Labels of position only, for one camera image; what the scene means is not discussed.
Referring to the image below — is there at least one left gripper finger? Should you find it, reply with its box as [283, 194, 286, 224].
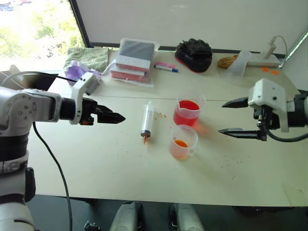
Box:
[97, 104, 126, 119]
[97, 115, 126, 125]

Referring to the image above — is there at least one white adapter cable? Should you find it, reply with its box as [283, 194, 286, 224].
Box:
[271, 35, 289, 58]

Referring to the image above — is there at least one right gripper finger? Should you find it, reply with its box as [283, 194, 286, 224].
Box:
[217, 128, 262, 141]
[221, 96, 250, 109]

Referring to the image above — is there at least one black window frame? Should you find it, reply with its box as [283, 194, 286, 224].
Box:
[68, 0, 91, 48]

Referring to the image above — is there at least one clear syringe orange tip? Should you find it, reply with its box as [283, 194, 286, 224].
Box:
[140, 101, 155, 146]

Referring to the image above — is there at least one small black clamp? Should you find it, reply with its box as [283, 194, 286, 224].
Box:
[83, 220, 101, 231]

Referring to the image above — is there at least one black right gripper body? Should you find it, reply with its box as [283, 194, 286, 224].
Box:
[253, 104, 282, 141]

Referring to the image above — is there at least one beaker with orange liquid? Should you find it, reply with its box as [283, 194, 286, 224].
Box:
[169, 124, 199, 161]

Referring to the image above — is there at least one red box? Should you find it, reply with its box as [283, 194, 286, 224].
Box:
[110, 64, 151, 83]

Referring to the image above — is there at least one beaker with red liquid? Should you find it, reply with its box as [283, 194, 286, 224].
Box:
[173, 92, 207, 128]

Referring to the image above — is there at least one purple plastic bag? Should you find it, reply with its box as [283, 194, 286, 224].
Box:
[65, 60, 103, 86]

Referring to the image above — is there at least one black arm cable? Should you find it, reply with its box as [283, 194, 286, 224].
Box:
[31, 71, 76, 231]
[264, 127, 308, 143]

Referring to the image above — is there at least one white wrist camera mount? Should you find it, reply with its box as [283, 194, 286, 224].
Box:
[70, 72, 102, 125]
[247, 78, 295, 133]

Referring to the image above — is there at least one black and red fabric bundle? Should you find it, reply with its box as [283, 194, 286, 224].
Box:
[175, 38, 213, 73]

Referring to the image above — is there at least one grey rounded shell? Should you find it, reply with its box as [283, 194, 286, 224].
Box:
[109, 201, 145, 231]
[169, 203, 205, 231]

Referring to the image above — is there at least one green cloth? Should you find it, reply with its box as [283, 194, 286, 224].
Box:
[64, 47, 109, 73]

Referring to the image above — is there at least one pink eraser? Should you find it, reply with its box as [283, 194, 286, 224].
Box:
[155, 61, 177, 68]

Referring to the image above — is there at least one black wall strip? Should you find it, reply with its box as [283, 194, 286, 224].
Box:
[90, 43, 242, 52]

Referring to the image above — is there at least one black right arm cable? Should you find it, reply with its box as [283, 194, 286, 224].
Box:
[264, 127, 308, 143]

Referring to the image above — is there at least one white marker blue cap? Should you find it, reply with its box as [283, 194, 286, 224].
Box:
[154, 64, 180, 73]

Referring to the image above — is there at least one clear plastic bag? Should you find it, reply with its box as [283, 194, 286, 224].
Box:
[105, 38, 161, 88]

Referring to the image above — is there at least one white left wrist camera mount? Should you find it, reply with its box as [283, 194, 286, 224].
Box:
[70, 72, 102, 125]

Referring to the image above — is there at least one grey and white box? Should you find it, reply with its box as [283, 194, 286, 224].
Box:
[116, 39, 156, 72]

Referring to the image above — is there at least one grey frame stand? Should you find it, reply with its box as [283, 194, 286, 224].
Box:
[0, 64, 59, 92]

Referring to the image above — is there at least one grey metal frame bar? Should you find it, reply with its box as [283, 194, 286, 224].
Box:
[279, 31, 308, 69]

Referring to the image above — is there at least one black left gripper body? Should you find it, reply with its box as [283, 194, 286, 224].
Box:
[80, 97, 100, 126]

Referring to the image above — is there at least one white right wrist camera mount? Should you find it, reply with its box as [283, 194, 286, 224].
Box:
[247, 78, 295, 133]

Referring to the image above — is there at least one white power adapter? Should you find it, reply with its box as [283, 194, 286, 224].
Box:
[262, 39, 277, 59]

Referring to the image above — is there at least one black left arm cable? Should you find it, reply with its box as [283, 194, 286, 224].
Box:
[31, 71, 76, 231]

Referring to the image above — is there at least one empty translucent plastic cup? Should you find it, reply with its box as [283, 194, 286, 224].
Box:
[225, 50, 252, 78]

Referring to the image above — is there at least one brown rope coil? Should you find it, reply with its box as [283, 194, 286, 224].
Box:
[218, 54, 239, 69]

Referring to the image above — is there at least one flat white board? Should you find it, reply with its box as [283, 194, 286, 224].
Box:
[245, 51, 282, 68]

